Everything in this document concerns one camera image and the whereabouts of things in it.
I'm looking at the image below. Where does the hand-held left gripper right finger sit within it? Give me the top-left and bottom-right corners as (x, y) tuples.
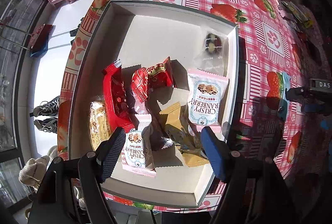
(200, 127), (295, 224)

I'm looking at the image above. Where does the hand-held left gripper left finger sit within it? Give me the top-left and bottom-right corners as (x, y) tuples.
(31, 127), (127, 224)

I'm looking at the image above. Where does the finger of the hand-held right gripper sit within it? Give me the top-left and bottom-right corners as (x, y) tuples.
(301, 103), (330, 115)
(285, 86), (312, 100)

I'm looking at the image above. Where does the pink white cookie packet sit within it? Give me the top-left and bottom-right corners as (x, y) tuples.
(121, 114), (157, 178)
(187, 68), (230, 133)

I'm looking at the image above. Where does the yellow printed snack packet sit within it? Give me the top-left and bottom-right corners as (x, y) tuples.
(89, 101), (113, 152)

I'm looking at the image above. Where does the mustard yellow snack packet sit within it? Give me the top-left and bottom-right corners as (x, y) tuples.
(159, 102), (209, 167)

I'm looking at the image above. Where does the long red snack packet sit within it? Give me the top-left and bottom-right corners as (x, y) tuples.
(102, 59), (139, 132)

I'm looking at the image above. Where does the red foil snack packet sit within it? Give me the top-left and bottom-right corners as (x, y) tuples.
(130, 56), (174, 102)

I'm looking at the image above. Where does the clear packet with dark snack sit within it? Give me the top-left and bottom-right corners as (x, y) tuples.
(193, 31), (229, 76)

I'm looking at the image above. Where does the white cardboard box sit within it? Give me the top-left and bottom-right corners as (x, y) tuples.
(68, 0), (239, 208)

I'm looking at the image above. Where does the yellow green packet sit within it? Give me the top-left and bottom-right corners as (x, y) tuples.
(281, 1), (317, 30)

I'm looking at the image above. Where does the beige plush bear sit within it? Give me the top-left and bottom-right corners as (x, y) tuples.
(19, 146), (58, 189)

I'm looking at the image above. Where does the dark clothing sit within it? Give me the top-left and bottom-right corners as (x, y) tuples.
(70, 25), (83, 38)

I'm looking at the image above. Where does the red dustpan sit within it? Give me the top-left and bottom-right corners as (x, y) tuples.
(0, 22), (54, 57)

